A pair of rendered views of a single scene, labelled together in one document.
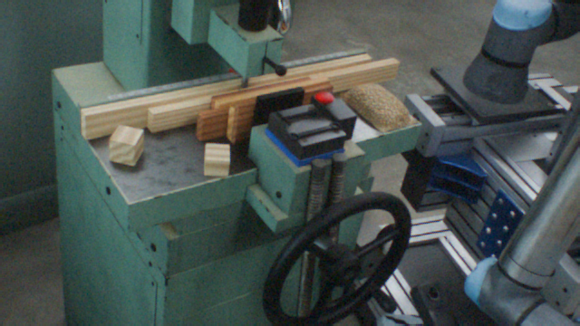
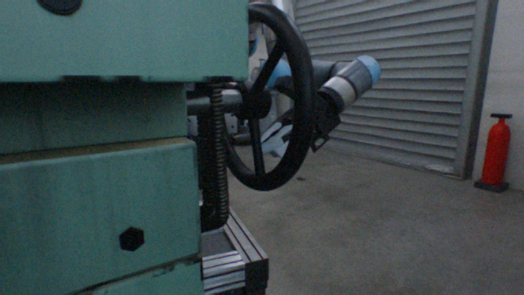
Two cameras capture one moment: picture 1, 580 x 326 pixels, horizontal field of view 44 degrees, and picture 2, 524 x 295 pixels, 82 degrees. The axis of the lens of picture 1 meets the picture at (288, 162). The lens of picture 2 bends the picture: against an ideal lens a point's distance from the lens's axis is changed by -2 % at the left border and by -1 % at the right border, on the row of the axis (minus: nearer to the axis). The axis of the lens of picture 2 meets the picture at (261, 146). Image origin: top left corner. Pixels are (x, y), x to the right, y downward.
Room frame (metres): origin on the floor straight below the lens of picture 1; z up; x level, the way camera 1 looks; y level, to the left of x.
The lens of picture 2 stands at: (0.78, 0.37, 0.84)
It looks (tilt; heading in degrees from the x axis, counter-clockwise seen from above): 12 degrees down; 276
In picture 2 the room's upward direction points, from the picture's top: straight up
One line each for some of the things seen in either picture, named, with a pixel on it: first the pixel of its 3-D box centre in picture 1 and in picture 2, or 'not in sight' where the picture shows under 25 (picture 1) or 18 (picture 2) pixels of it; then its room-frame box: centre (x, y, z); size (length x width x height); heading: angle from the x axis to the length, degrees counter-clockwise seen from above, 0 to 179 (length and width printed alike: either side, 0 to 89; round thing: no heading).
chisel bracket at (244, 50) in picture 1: (244, 43); not in sight; (1.13, 0.11, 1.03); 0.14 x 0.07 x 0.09; 39
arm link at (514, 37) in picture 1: (518, 23); not in sight; (1.55, -0.46, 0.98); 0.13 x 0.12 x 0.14; 133
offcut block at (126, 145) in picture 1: (126, 145); not in sight; (0.92, 0.26, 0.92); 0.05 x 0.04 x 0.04; 177
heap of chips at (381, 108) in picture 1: (379, 100); not in sight; (1.21, -0.15, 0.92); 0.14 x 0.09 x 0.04; 39
